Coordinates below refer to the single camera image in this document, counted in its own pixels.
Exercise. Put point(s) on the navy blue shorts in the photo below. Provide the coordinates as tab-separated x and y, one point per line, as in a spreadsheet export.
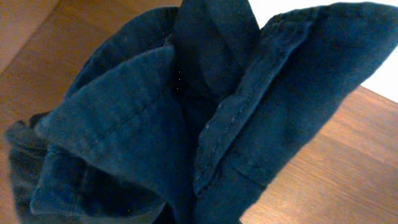
187	114

